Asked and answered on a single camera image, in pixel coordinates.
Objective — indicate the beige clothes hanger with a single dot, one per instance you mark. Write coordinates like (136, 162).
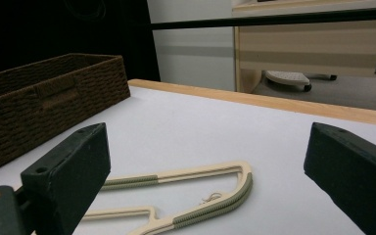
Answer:
(215, 204)

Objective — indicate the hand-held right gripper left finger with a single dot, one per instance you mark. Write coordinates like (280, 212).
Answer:
(65, 176)

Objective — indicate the light wooden desk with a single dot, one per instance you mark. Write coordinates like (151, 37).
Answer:
(306, 49)

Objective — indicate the black curtain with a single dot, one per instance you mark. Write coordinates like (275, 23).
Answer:
(45, 29)

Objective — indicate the black frame bar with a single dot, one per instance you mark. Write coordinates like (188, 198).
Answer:
(274, 18)

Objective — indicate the chair base with casters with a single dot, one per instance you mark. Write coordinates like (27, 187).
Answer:
(287, 77)

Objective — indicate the brown woven basket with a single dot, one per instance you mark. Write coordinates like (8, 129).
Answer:
(62, 94)

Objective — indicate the white table cover sheet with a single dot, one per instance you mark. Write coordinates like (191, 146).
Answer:
(192, 130)

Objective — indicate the white cabinet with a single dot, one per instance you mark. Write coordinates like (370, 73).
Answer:
(192, 65)

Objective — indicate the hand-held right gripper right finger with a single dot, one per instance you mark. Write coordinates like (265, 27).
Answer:
(355, 176)

